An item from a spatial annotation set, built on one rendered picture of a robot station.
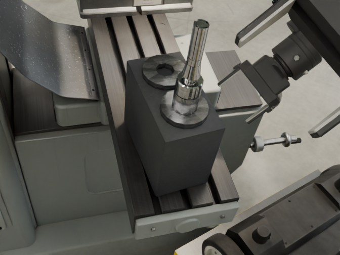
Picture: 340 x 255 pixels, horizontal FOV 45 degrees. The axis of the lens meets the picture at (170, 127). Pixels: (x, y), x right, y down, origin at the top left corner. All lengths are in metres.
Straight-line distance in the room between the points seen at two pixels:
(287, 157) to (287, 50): 1.39
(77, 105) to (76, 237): 0.64
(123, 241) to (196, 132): 0.97
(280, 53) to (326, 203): 0.65
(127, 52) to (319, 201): 0.76
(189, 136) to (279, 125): 1.69
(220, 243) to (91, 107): 0.53
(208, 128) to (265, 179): 1.41
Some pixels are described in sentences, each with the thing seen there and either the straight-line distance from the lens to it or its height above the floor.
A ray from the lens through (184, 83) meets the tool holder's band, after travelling 0.70.
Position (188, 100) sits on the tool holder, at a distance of 0.71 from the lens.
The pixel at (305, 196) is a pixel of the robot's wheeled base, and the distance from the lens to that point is 1.41.
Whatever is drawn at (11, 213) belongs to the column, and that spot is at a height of 0.43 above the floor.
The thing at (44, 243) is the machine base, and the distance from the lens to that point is 1.65.
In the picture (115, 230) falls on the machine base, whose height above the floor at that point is 0.20.
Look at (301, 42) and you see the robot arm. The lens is 0.92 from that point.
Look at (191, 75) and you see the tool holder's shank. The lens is 0.68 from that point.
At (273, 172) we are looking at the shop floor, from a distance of 2.18.
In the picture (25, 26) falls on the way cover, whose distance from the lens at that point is 1.21.
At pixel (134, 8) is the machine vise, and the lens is 1.29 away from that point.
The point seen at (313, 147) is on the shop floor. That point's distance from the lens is 2.37.
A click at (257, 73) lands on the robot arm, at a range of 0.92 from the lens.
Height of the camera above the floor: 1.69
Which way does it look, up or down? 50 degrees down
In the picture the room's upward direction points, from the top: 10 degrees clockwise
